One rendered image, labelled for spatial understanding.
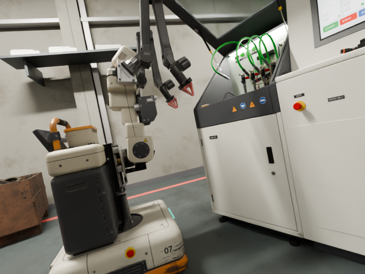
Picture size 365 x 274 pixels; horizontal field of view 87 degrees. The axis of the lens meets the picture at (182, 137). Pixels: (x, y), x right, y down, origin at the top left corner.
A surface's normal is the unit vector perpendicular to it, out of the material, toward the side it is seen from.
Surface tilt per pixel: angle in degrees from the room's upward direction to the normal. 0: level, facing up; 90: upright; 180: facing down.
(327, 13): 76
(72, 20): 90
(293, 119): 90
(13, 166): 90
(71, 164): 90
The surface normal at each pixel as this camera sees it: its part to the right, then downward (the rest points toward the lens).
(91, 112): 0.26, -0.03
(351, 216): -0.77, 0.17
